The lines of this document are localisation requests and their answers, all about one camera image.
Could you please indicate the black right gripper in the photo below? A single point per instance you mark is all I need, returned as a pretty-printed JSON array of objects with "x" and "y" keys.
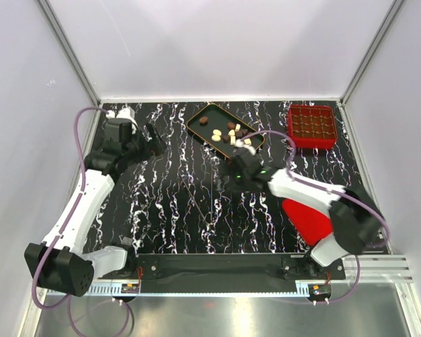
[{"x": 245, "y": 188}]

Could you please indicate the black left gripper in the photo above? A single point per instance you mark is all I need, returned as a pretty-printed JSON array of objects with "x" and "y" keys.
[{"x": 156, "y": 147}]

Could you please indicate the metal tweezers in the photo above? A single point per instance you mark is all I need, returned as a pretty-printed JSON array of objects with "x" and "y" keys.
[{"x": 198, "y": 197}]

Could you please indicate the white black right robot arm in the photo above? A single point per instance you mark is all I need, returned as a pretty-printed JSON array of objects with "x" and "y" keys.
[{"x": 335, "y": 221}]

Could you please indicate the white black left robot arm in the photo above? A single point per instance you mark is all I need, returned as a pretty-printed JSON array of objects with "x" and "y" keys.
[{"x": 84, "y": 210}]

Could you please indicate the dark heart chocolate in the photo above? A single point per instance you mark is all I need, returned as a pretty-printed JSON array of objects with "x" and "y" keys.
[{"x": 246, "y": 133}]

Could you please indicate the red chocolate box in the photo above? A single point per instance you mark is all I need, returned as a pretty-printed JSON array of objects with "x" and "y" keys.
[{"x": 312, "y": 127}]

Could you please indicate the dark green gold-rimmed tray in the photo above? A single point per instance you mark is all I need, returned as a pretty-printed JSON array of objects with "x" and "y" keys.
[{"x": 218, "y": 118}]

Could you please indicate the red box lid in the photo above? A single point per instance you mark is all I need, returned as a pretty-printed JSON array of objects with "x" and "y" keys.
[{"x": 312, "y": 225}]

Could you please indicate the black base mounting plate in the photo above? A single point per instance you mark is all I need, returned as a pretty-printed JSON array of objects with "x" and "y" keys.
[{"x": 226, "y": 275}]

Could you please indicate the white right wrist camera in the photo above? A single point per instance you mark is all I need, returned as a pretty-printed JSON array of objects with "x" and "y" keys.
[{"x": 242, "y": 144}]

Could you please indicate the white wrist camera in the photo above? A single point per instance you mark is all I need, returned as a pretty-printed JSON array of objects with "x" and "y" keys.
[
  {"x": 242, "y": 144},
  {"x": 125, "y": 113}
]

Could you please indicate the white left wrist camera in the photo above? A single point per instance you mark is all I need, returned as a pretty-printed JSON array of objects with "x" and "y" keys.
[{"x": 125, "y": 113}]

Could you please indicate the aluminium front rail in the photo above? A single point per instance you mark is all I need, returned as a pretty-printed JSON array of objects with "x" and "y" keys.
[{"x": 369, "y": 268}]

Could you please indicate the aluminium frame post left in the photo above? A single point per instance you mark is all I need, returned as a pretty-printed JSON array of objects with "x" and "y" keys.
[{"x": 63, "y": 41}]

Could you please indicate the aluminium frame post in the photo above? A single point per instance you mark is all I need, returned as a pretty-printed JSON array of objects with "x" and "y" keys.
[
  {"x": 378, "y": 38},
  {"x": 63, "y": 41}
]

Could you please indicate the aluminium frame post right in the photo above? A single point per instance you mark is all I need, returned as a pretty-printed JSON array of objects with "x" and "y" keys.
[{"x": 378, "y": 38}]

